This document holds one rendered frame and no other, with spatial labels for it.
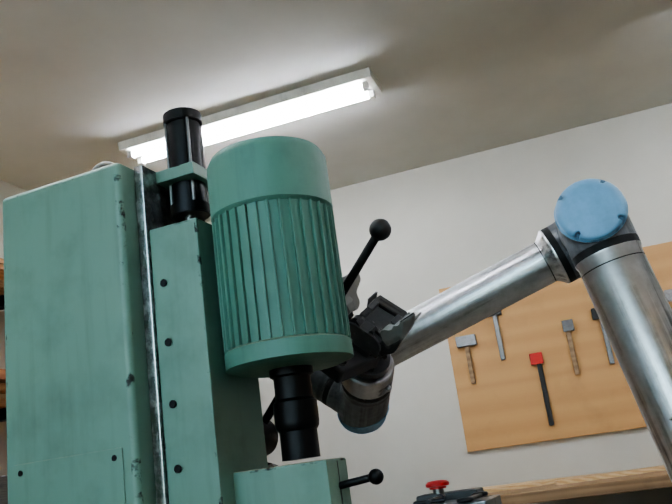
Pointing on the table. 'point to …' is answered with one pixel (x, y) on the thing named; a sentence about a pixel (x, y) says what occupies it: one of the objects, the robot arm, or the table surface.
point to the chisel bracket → (294, 483)
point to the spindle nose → (295, 412)
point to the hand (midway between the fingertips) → (370, 290)
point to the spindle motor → (277, 257)
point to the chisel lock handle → (363, 479)
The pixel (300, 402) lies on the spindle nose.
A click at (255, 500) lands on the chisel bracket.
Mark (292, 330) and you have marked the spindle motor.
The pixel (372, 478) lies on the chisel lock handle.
